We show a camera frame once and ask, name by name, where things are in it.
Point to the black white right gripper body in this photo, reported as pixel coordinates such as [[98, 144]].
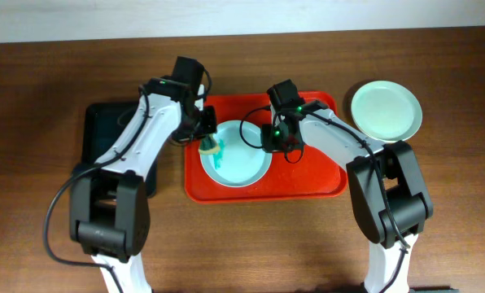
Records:
[[273, 141]]

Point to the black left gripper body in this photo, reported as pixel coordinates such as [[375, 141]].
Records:
[[206, 124]]

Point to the green yellow sponge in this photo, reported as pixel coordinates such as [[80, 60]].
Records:
[[209, 146]]

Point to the light blue plate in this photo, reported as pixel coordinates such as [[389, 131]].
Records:
[[236, 164]]

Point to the light green plate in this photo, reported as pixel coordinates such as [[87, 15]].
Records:
[[386, 111]]

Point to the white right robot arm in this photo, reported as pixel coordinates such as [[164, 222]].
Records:
[[390, 200]]

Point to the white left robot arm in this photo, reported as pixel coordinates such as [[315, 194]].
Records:
[[109, 214]]

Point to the black water tray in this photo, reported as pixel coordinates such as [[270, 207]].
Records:
[[104, 123]]

